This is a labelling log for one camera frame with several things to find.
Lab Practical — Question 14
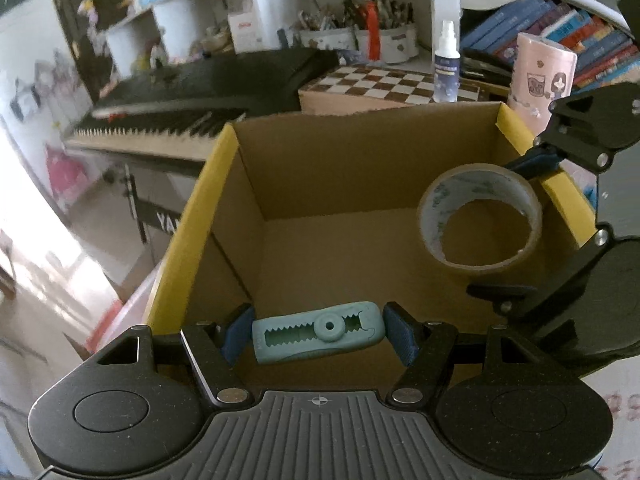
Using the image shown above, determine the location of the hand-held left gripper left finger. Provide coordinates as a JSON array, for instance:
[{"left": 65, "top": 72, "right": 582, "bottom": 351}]
[{"left": 92, "top": 304, "right": 257, "bottom": 406}]

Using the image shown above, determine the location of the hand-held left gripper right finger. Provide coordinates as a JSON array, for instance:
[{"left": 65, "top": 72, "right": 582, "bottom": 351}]
[{"left": 382, "top": 301, "right": 543, "bottom": 406}]

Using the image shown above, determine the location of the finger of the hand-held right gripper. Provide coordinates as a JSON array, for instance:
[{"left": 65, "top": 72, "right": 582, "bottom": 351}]
[
  {"left": 467, "top": 225, "right": 616, "bottom": 335},
  {"left": 505, "top": 82, "right": 640, "bottom": 178}
]

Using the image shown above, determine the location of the teal staple remover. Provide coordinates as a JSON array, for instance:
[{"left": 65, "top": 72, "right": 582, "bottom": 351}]
[{"left": 252, "top": 301, "right": 387, "bottom": 363}]

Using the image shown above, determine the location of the clear packing tape roll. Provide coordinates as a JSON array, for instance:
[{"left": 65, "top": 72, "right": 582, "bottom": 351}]
[{"left": 417, "top": 164, "right": 544, "bottom": 272}]

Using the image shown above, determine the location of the yellow cardboard box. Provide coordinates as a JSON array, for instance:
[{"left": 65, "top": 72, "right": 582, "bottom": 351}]
[{"left": 142, "top": 101, "right": 598, "bottom": 396}]

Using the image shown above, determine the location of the pink cartoon cylinder container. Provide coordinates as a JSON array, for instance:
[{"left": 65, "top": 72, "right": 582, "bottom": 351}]
[{"left": 506, "top": 32, "right": 578, "bottom": 123}]

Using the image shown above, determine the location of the row of leaning books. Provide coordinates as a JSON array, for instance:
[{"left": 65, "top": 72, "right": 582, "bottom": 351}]
[{"left": 460, "top": 0, "right": 640, "bottom": 96}]

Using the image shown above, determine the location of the black desk stapler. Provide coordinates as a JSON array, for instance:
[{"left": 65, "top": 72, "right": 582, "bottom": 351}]
[{"left": 462, "top": 51, "right": 513, "bottom": 81}]

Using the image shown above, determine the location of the white spray bottle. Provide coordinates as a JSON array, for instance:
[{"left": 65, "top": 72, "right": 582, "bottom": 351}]
[{"left": 432, "top": 20, "right": 461, "bottom": 104}]

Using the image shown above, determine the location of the checkered chessboard box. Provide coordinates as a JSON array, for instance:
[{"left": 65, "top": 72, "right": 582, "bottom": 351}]
[{"left": 298, "top": 64, "right": 483, "bottom": 116}]

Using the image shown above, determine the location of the red bottle with white cap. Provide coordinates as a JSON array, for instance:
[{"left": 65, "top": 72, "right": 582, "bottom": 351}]
[{"left": 362, "top": 0, "right": 384, "bottom": 61}]

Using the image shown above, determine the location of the black digital piano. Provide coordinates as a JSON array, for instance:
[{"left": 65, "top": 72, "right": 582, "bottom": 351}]
[{"left": 65, "top": 49, "right": 346, "bottom": 246}]

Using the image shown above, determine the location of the bunch of pens and brushes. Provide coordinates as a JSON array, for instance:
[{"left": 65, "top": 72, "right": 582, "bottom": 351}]
[{"left": 299, "top": 0, "right": 417, "bottom": 32}]

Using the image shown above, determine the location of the white box with red label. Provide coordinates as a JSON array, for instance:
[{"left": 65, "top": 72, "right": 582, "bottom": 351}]
[{"left": 227, "top": 10, "right": 264, "bottom": 54}]

